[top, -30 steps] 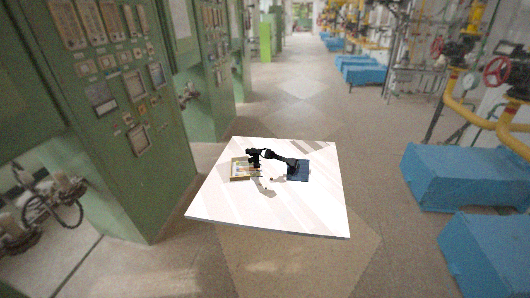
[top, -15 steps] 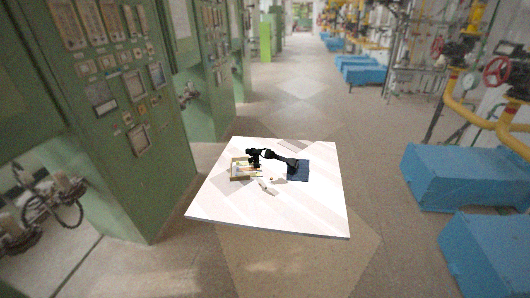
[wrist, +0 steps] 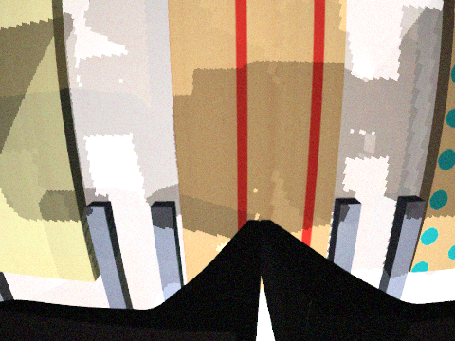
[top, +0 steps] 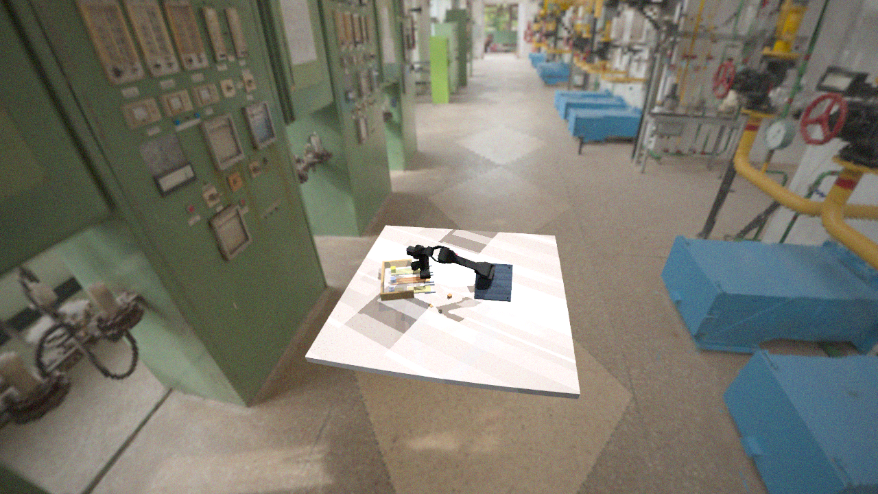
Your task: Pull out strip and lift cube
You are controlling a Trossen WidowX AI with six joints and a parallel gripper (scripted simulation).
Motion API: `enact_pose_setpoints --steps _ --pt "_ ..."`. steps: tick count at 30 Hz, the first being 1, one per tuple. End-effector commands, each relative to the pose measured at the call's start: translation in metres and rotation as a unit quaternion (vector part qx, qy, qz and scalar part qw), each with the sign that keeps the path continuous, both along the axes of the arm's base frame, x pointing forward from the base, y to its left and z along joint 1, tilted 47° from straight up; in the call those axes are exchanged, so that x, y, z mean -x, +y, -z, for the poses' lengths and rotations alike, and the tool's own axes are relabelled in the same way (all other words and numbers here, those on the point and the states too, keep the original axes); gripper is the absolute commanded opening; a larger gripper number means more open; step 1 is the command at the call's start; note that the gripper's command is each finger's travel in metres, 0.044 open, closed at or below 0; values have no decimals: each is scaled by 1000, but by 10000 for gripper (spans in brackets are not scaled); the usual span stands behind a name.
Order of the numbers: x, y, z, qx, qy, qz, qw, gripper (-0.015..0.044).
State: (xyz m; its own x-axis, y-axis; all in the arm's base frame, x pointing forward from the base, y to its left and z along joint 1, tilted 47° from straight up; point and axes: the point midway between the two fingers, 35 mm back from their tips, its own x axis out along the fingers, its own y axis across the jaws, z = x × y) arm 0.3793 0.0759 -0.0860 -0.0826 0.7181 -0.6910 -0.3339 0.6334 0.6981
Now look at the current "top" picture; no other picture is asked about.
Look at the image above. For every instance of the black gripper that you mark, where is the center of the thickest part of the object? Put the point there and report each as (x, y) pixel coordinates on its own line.
(425, 272)

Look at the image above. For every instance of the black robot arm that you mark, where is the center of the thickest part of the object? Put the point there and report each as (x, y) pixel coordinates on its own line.
(484, 269)

